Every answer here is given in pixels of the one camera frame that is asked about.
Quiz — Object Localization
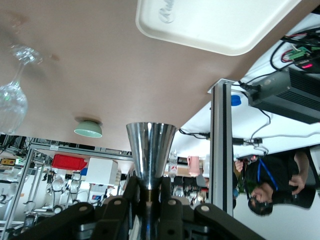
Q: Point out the black power supply box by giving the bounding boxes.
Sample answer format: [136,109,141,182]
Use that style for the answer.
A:
[246,56,320,125]

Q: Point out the brown table cover mat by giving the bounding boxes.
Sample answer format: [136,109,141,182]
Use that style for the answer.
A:
[0,0,320,154]

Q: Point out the cream rabbit print tray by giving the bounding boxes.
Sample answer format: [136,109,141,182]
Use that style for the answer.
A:
[135,0,303,57]

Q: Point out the silver metal jigger cup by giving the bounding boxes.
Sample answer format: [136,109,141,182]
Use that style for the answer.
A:
[125,121,178,240]

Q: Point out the red plastic bin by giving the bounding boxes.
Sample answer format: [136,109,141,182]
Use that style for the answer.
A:
[51,153,89,172]

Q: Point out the grey cable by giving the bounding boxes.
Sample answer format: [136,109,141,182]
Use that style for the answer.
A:
[249,109,320,151]

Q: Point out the white drawer box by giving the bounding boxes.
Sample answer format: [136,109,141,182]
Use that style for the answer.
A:
[85,157,119,186]

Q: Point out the clear stemmed wine glass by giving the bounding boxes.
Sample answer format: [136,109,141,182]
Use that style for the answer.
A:
[0,44,45,136]

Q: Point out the green circuit board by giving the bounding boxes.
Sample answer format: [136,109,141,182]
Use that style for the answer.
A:
[289,45,313,61]

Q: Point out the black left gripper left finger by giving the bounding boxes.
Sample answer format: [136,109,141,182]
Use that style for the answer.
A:
[12,175,141,240]

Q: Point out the aluminium frame rack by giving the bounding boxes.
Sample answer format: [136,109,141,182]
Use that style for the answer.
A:
[0,141,135,240]

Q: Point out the aluminium profile post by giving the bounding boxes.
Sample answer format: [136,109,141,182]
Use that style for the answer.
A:
[207,78,236,218]

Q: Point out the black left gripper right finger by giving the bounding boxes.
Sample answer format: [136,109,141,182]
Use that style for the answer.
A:
[159,177,266,240]

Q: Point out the pink pitcher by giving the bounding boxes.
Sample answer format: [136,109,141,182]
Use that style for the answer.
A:
[187,155,201,176]

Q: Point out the blue round cap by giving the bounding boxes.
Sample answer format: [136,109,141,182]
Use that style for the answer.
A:
[230,94,242,107]

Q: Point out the person in black shirt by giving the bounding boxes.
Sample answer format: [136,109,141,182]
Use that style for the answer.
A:
[234,147,318,217]

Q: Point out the green ceramic bowl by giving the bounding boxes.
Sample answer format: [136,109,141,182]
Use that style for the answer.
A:
[73,120,103,138]

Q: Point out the black cable with plug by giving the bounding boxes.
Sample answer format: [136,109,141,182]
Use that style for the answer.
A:
[178,128,211,140]

